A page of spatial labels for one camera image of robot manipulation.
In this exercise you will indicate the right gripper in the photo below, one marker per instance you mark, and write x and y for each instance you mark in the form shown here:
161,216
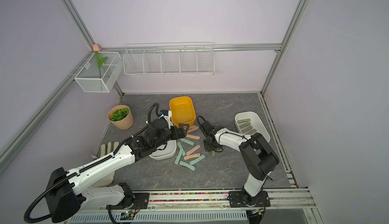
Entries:
205,146

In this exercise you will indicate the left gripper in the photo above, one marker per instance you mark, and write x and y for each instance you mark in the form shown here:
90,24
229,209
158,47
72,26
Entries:
182,134

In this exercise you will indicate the pink knife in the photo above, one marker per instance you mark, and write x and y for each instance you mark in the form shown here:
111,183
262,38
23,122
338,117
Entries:
193,156
190,152
193,137
193,129

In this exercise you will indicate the yellow storage box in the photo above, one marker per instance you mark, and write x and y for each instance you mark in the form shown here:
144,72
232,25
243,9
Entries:
183,111

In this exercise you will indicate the mint knife long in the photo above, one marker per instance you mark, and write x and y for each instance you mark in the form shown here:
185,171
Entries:
178,158

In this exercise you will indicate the white storage box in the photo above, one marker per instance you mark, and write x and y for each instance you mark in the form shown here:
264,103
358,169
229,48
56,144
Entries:
168,152
256,123

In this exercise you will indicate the mint knife bottom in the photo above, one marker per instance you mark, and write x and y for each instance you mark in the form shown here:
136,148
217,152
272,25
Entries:
184,164

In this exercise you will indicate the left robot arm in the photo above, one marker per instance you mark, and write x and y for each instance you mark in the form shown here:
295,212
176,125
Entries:
68,192

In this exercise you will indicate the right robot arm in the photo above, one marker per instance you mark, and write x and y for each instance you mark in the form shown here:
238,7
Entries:
259,157

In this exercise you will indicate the mint knife short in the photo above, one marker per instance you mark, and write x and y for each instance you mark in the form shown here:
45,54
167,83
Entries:
181,149

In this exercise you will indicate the potted green plant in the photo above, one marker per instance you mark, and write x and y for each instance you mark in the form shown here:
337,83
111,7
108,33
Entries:
121,117

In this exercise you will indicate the white mesh basket small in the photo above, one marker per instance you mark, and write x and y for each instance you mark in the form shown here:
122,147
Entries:
88,76

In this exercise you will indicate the artificial tulip flower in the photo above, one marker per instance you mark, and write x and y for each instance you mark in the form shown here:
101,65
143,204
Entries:
100,61

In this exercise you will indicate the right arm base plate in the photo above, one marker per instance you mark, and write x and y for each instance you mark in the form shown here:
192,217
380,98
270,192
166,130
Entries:
240,199

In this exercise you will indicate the white wire basket long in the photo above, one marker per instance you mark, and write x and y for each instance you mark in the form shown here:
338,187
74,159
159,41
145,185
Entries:
148,59

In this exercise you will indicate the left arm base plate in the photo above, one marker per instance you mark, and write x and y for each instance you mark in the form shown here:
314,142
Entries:
135,201

